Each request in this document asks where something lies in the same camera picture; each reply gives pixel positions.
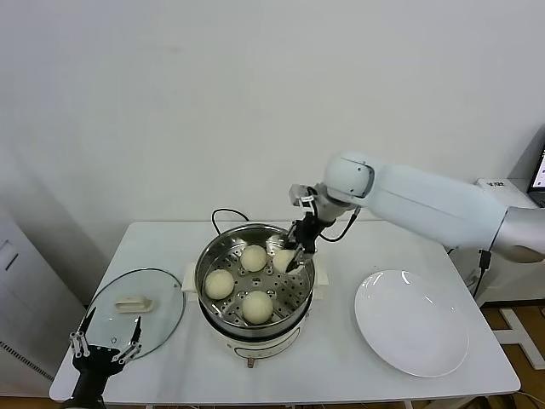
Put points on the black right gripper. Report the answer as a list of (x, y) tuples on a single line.
[(306, 232)]

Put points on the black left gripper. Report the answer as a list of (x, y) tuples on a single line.
[(93, 362)]

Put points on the white steamed baozi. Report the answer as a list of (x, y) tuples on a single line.
[(257, 307), (254, 257), (281, 260), (219, 284)]

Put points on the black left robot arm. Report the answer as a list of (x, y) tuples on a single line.
[(87, 387)]

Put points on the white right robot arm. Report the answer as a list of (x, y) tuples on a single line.
[(426, 200)]

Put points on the stainless steel steamer basket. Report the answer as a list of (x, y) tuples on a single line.
[(294, 298)]

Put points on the steel steamer pot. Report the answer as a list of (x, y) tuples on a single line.
[(264, 351)]

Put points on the white cabinet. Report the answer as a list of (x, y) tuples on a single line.
[(25, 298)]

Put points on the white round plate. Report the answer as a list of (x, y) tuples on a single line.
[(409, 324)]

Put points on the white side desk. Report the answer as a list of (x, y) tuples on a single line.
[(511, 189)]

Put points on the black laptop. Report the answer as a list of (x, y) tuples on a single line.
[(540, 170)]

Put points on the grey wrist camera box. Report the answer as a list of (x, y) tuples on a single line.
[(300, 195)]

